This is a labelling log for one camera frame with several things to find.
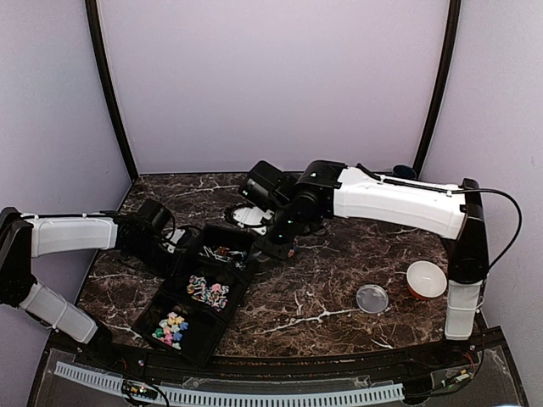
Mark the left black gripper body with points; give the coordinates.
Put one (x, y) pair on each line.
(164, 264)

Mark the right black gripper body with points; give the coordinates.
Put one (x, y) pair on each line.
(288, 225)

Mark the black three-compartment candy tray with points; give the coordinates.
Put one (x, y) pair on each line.
(193, 307)

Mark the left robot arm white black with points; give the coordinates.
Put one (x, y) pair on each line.
(149, 235)

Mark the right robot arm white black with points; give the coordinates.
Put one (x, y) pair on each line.
(328, 189)

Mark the stick candies pile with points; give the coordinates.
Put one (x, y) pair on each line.
(229, 256)

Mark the star candies pile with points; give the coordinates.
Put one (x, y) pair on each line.
(170, 330)

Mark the swirl lollipops pile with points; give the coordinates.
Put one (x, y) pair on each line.
(214, 295)

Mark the clear plastic lid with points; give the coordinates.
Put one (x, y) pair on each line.
(372, 299)

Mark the blue mug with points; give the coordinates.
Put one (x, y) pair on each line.
(404, 171)

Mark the left circuit board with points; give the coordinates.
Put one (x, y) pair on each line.
(138, 390)

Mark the circuit board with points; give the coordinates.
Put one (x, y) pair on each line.
(456, 378)
(138, 390)

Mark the orange white bowl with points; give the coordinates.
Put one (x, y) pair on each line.
(425, 280)

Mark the right circuit board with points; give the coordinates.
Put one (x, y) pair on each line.
(456, 378)

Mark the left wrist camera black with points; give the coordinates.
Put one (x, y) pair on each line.
(155, 214)

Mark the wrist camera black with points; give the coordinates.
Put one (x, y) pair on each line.
(155, 214)
(267, 187)

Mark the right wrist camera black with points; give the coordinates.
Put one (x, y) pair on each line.
(267, 187)

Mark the white slotted cable duct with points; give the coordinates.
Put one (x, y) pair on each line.
(110, 383)

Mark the black front table rail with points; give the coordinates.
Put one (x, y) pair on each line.
(413, 363)

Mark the left black frame post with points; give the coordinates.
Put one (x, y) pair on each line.
(102, 63)

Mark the black frame post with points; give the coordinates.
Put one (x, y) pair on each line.
(102, 63)
(445, 60)

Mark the right black frame post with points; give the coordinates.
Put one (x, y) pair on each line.
(445, 60)

